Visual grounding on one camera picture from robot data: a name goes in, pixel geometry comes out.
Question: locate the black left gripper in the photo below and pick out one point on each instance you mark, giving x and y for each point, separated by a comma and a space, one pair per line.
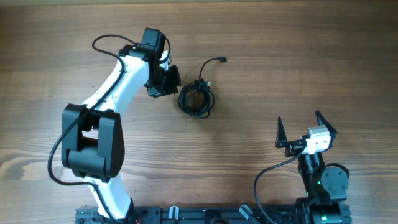
171, 87

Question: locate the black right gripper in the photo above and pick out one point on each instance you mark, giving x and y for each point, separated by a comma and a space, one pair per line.
293, 146

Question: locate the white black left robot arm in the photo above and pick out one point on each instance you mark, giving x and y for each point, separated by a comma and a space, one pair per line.
92, 135

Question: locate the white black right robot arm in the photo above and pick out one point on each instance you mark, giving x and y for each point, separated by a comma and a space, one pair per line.
325, 184

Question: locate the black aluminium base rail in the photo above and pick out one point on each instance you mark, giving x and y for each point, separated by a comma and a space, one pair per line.
288, 214

